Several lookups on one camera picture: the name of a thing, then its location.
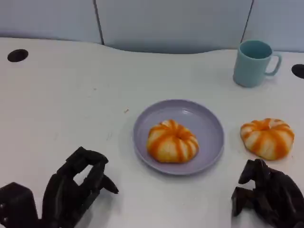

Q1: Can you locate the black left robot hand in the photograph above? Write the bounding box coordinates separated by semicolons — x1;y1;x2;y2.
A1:
42;146;119;228

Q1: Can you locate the pale green mug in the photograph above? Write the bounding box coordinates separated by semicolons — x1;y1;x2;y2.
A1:
232;39;282;88

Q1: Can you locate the orange and white bread roll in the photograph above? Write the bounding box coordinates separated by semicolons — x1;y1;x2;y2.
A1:
240;118;295;161
146;119;200;164

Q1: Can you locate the lilac plate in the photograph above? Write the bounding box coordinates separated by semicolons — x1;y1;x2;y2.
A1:
133;99;225;176

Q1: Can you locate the black table cable grommet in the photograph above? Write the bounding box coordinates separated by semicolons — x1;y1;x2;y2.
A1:
7;49;29;63
291;63;304;79

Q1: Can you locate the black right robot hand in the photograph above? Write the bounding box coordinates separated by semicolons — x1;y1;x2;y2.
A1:
231;159;304;228

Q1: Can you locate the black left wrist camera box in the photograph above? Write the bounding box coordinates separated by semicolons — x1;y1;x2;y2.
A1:
0;182;39;228

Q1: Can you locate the grey-blue partition panel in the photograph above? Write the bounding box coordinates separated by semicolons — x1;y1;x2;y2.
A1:
0;0;105;45
240;0;304;52
93;0;254;55

